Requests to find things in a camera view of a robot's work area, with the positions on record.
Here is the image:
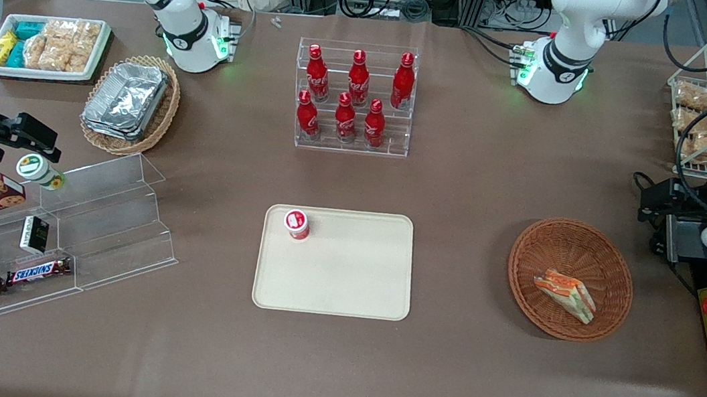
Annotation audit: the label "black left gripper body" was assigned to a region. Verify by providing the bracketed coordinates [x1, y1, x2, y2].
[655, 176, 707, 233]

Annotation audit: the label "triangle sandwich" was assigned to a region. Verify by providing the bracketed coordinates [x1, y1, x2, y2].
[528, 266, 602, 326]

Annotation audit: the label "white rectangular snack tray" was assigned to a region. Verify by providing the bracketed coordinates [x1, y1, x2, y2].
[0, 8, 112, 90]

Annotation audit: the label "round brown wicker basket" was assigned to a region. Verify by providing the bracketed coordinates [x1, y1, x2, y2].
[499, 212, 642, 348]

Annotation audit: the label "oval wicker basket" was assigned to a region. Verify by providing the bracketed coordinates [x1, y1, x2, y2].
[76, 48, 185, 162]

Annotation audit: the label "beige plastic tray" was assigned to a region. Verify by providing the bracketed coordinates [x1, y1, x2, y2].
[250, 198, 422, 327]

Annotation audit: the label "green white lidded cup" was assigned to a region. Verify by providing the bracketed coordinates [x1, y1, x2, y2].
[14, 152, 70, 193]

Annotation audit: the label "teal snack pack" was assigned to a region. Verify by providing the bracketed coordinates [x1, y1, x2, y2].
[5, 39, 29, 70]
[12, 19, 46, 44]

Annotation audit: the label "small black box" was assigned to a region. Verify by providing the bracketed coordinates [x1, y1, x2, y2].
[18, 215, 52, 256]

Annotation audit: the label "clear rice cracker pack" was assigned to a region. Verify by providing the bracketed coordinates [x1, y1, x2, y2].
[21, 31, 52, 71]
[39, 18, 78, 74]
[67, 20, 104, 75]

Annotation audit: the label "yellow snack pack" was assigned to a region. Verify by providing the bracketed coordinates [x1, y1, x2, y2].
[0, 29, 19, 68]

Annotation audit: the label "stacked aluminium foil trays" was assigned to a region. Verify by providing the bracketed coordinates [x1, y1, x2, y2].
[79, 58, 172, 146]

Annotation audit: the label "clear acrylic stepped shelf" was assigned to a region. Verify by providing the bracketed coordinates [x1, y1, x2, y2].
[0, 137, 191, 352]

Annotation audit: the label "red white yogurt cup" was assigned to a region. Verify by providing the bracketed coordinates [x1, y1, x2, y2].
[282, 208, 313, 242]

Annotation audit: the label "red cola bottle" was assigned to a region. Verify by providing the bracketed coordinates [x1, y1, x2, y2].
[302, 44, 335, 104]
[362, 98, 390, 149]
[390, 51, 419, 112]
[332, 92, 362, 145]
[293, 90, 325, 141]
[345, 49, 375, 108]

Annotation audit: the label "clear acrylic bottle rack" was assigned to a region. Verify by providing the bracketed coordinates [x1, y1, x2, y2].
[286, 33, 422, 161]

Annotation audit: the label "black appliance power cable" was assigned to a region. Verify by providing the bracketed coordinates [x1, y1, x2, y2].
[624, 170, 675, 256]

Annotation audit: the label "black arm base cables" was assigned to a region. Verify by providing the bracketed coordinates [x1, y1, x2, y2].
[457, 25, 531, 69]

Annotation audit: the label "coiled black cable bundle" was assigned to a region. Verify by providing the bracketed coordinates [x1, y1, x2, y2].
[337, 0, 434, 28]

